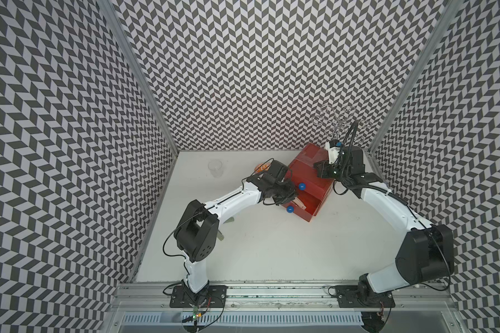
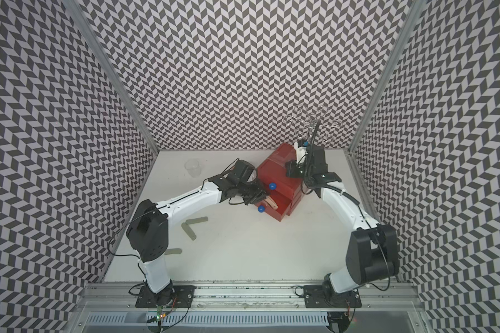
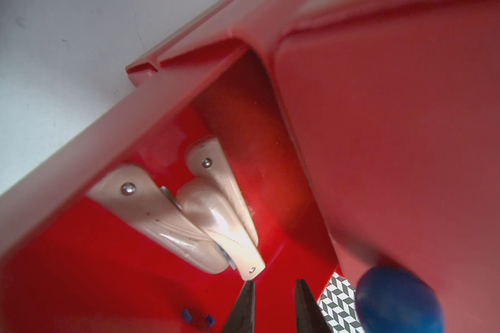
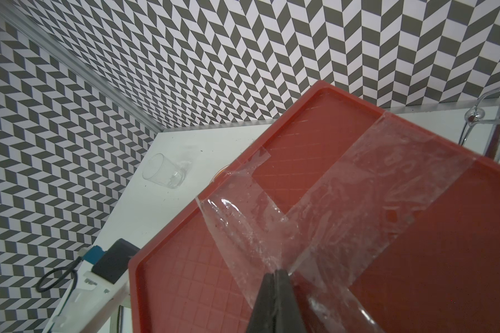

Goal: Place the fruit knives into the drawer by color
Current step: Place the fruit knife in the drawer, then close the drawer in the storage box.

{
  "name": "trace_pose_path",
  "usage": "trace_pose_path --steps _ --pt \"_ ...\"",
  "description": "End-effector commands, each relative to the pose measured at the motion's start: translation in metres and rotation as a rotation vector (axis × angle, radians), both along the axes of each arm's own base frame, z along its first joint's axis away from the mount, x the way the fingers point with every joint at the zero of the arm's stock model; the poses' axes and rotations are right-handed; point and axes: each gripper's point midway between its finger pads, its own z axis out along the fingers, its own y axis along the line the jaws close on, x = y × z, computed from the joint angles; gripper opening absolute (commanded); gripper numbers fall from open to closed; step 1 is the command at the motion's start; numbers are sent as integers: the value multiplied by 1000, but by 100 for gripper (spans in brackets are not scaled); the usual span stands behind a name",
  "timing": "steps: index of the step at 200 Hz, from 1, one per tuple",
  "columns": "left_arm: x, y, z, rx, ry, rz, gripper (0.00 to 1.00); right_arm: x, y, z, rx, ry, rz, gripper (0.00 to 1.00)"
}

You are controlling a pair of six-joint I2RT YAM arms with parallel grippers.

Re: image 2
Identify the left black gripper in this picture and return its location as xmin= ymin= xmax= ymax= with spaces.
xmin=237 ymin=177 xmax=272 ymax=205

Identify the aluminium front rail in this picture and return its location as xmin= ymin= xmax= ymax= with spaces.
xmin=65 ymin=281 xmax=432 ymax=332

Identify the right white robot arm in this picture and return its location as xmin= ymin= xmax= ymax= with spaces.
xmin=285 ymin=141 xmax=400 ymax=294

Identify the chrome wire rack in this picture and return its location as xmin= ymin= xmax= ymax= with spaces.
xmin=283 ymin=105 xmax=343 ymax=146

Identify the olive green knife middle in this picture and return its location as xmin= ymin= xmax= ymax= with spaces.
xmin=181 ymin=222 xmax=197 ymax=241

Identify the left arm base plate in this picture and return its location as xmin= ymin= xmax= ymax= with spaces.
xmin=135 ymin=284 xmax=196 ymax=309

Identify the red drawer cabinet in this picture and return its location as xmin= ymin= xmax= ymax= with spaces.
xmin=257 ymin=143 xmax=303 ymax=216

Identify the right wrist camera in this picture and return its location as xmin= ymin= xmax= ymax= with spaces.
xmin=294 ymin=139 xmax=309 ymax=165

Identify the clear plastic cup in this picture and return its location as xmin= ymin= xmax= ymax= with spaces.
xmin=185 ymin=159 xmax=202 ymax=178

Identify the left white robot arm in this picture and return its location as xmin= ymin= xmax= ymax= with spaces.
xmin=126 ymin=159 xmax=269 ymax=294

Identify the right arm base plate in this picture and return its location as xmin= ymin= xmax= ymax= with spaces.
xmin=303 ymin=285 xmax=362 ymax=309

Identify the olive green knife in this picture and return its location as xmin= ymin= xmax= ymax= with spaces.
xmin=181 ymin=222 xmax=197 ymax=241
xmin=186 ymin=216 xmax=208 ymax=225
xmin=165 ymin=248 xmax=183 ymax=255

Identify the olive green knife upper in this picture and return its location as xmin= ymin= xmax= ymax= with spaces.
xmin=186 ymin=216 xmax=208 ymax=225

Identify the olive green knife lower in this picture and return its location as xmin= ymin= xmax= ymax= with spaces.
xmin=165 ymin=248 xmax=183 ymax=255

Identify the orange fruit knife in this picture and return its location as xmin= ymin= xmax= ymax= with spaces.
xmin=265 ymin=196 xmax=278 ymax=210

